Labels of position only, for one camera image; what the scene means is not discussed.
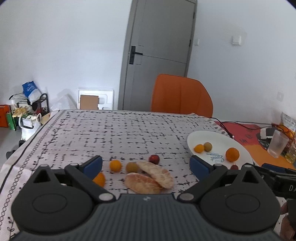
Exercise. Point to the green brown kiwi fruit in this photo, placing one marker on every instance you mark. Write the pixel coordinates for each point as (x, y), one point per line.
(131, 167)

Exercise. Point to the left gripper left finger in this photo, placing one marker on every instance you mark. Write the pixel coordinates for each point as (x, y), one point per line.
(81, 176)

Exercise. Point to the yellow oil bottle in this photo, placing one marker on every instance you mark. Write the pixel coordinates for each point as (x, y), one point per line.
(290, 156)

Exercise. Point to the small tangerine on plate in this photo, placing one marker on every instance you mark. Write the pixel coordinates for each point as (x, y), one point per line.
(199, 148)

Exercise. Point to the white round plate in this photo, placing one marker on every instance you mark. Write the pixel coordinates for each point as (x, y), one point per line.
(220, 144)

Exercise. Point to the peeled pomelo segment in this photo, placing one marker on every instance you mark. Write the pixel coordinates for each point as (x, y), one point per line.
(142, 184)
(160, 175)

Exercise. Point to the grey door with handle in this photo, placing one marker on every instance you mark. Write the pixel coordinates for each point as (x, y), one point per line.
(158, 40)

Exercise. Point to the orange chair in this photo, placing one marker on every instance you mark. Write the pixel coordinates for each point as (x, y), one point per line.
(182, 95)

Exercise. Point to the green fruit on plate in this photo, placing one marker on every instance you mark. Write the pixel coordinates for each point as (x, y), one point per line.
(207, 146)

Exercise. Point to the red orange printed mat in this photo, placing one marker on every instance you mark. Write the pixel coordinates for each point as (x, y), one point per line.
(246, 135)

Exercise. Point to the white bag on floor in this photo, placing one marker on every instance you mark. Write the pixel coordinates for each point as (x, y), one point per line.
(29, 125)

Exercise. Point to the red lychee fruit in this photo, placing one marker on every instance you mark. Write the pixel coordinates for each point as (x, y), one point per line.
(154, 159)

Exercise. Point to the orange box on floor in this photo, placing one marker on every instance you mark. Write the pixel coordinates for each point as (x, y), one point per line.
(4, 109)

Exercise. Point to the large orange on plate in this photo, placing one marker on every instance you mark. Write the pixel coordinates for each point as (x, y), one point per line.
(232, 155)

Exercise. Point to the black wire rack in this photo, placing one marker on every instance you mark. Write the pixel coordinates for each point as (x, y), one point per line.
(41, 106)

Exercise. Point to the blue white plastic bag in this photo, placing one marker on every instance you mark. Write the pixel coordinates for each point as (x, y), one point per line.
(31, 91)

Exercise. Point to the small orange tangerine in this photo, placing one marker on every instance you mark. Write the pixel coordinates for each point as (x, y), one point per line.
(115, 166)

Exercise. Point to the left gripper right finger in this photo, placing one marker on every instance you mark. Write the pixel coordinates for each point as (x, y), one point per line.
(208, 176)

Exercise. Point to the white wall switch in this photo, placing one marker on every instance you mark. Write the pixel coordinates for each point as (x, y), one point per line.
(236, 40)

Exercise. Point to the clear plastic cup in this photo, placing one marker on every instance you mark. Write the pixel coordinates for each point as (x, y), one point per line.
(277, 143)

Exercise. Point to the person's right hand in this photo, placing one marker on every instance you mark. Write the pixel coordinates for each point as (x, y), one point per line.
(287, 232)

